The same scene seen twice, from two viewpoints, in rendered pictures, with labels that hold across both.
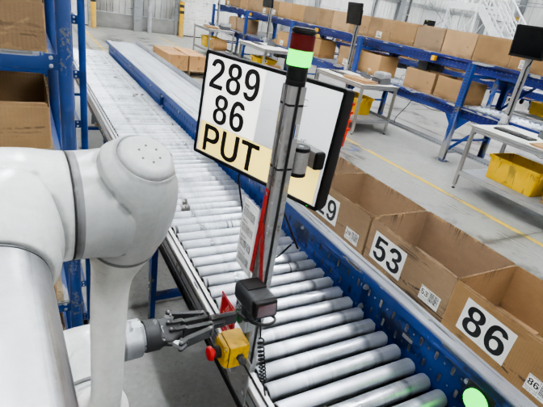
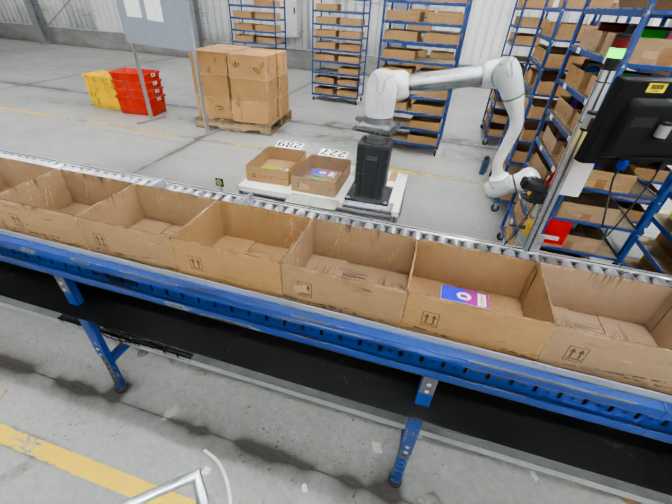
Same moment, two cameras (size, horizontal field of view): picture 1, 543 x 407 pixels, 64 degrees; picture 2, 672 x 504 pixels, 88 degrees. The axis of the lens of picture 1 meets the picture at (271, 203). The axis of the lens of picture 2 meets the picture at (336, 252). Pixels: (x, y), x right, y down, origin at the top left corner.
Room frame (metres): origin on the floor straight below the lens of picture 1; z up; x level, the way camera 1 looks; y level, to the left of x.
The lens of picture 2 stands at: (1.32, -1.70, 1.71)
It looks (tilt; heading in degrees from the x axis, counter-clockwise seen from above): 36 degrees down; 136
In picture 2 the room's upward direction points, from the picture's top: 3 degrees clockwise
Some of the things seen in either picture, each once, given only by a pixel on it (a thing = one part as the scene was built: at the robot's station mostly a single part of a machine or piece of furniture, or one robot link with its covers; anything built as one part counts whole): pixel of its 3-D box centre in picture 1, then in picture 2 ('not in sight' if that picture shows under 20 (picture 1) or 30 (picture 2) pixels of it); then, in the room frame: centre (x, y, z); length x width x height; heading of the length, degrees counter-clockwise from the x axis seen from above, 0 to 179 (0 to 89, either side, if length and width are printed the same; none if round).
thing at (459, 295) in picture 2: not in sight; (464, 298); (0.98, -0.75, 0.89); 0.16 x 0.07 x 0.02; 31
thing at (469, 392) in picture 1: (474, 402); not in sight; (0.88, -0.63, 0.81); 0.07 x 0.01 x 0.07; 32
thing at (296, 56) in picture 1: (300, 49); (618, 47); (0.93, -0.01, 1.62); 0.05 x 0.05 x 0.06
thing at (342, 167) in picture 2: not in sight; (322, 174); (-0.28, -0.33, 0.80); 0.38 x 0.28 x 0.10; 122
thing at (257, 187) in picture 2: not in sight; (327, 181); (-0.29, -0.28, 0.74); 1.00 x 0.58 x 0.03; 33
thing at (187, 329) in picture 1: (191, 329); not in sight; (0.82, 0.14, 0.95); 0.11 x 0.01 x 0.04; 120
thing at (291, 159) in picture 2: not in sight; (278, 165); (-0.57, -0.47, 0.80); 0.38 x 0.28 x 0.10; 125
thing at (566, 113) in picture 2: not in sight; (587, 112); (0.65, 1.14, 1.19); 0.40 x 0.30 x 0.10; 121
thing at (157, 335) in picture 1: (162, 333); not in sight; (0.79, 0.21, 0.95); 0.09 x 0.08 x 0.08; 122
